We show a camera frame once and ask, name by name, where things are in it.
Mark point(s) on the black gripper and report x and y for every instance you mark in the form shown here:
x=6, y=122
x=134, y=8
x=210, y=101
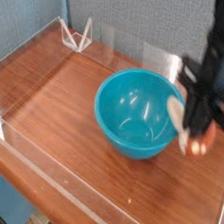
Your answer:
x=204, y=84

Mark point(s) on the white and brown toy mushroom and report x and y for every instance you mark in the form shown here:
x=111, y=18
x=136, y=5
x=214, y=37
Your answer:
x=189, y=146

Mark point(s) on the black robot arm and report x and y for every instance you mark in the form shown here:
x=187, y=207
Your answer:
x=216, y=33

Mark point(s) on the blue plastic bowl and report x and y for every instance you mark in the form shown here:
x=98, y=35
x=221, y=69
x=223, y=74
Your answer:
x=130, y=109

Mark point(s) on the clear acrylic back barrier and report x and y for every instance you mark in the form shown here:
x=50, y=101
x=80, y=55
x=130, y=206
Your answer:
x=149, y=57

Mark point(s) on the clear acrylic barrier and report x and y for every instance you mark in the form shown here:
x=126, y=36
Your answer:
x=22, y=160
x=149, y=57

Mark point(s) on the clear acrylic front barrier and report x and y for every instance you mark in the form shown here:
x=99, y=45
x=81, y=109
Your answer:
x=22, y=160

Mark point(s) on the clear acrylic corner bracket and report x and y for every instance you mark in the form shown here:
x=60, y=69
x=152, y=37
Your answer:
x=76, y=41

